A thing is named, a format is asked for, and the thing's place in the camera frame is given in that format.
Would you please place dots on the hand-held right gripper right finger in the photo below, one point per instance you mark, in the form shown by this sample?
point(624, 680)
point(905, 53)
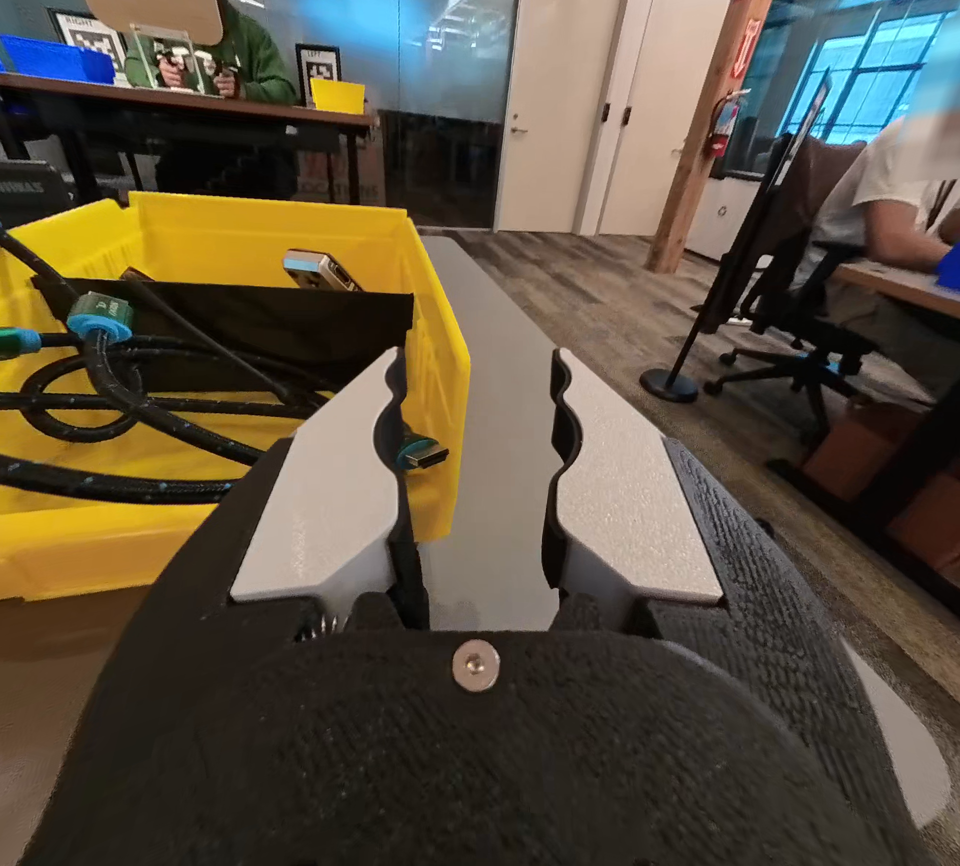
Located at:
point(630, 506)

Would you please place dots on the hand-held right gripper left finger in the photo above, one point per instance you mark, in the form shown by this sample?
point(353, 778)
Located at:
point(322, 506)

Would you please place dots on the silver hdmi hub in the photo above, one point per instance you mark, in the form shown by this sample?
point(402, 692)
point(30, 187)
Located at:
point(322, 272)

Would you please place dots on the yellow plastic bin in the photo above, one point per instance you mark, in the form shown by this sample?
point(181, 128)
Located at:
point(225, 235)

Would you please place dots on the black round-base stand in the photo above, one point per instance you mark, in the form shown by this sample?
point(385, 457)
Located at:
point(667, 386)

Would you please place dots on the black cloth pouch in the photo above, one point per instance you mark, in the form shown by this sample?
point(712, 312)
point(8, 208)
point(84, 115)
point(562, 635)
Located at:
point(285, 333)

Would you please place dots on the brown cardboard box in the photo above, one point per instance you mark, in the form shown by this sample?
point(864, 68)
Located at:
point(847, 446)

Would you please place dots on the white recycling cabinet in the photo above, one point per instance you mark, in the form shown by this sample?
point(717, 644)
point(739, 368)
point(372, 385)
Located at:
point(720, 220)

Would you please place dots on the printed cardboard box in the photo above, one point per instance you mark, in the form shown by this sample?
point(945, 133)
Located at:
point(367, 168)

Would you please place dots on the wooden office table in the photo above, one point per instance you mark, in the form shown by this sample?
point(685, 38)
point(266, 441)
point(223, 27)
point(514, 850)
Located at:
point(187, 119)
point(900, 288)

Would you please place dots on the red fire extinguisher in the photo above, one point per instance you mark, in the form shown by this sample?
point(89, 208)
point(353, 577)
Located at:
point(721, 130)

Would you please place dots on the blue plastic bin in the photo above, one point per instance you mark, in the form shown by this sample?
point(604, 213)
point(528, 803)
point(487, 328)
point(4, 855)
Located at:
point(52, 59)
point(946, 278)

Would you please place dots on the small yellow bin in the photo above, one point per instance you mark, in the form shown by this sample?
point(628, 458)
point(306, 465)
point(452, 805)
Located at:
point(337, 97)

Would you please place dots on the white double door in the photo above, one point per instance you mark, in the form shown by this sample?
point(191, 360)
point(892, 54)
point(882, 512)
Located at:
point(675, 93)

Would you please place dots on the black hard case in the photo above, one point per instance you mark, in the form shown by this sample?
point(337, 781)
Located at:
point(30, 194)

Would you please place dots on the framed marker tag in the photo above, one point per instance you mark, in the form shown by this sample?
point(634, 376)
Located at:
point(101, 48)
point(319, 67)

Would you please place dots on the white single door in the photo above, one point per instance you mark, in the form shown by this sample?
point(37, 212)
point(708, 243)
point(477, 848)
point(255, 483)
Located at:
point(570, 70)

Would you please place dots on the wooden post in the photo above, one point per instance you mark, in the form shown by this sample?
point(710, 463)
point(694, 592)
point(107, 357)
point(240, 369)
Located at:
point(686, 205)

